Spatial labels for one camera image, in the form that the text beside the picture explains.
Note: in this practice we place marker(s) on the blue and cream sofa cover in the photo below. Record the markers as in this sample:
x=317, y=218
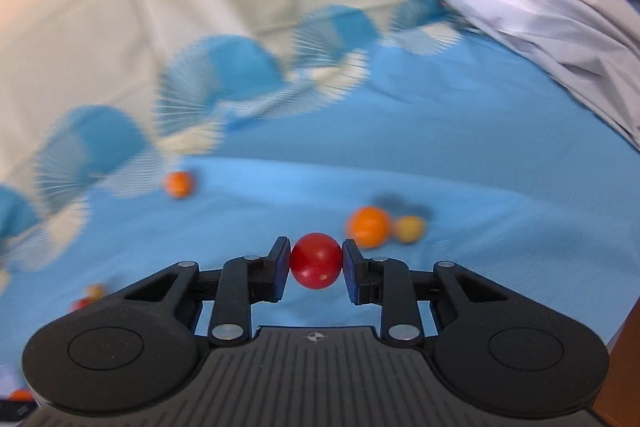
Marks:
x=292, y=114

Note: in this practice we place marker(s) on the small orange with stem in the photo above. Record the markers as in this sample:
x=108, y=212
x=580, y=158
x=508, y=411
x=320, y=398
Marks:
x=369, y=227

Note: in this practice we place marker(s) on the tan longan beside tomato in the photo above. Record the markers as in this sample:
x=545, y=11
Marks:
x=95, y=292

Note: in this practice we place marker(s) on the tan longan fruit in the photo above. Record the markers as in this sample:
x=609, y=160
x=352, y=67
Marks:
x=409, y=229

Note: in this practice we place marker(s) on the small orange fruit far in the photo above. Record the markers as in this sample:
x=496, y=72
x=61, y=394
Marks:
x=179, y=184

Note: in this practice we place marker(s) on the small orange fruit edge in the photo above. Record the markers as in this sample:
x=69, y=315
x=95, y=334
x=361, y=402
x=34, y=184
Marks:
x=21, y=395

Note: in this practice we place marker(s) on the red cherry tomato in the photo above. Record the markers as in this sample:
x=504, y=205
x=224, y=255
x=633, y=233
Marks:
x=316, y=261
x=81, y=304

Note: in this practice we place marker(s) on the red cherry tomato on cloth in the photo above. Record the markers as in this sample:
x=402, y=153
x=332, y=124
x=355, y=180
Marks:
x=81, y=304

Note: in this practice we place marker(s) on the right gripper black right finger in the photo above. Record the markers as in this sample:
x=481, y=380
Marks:
x=492, y=347

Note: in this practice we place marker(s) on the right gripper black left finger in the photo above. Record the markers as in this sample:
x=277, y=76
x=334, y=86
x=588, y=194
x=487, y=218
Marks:
x=142, y=344

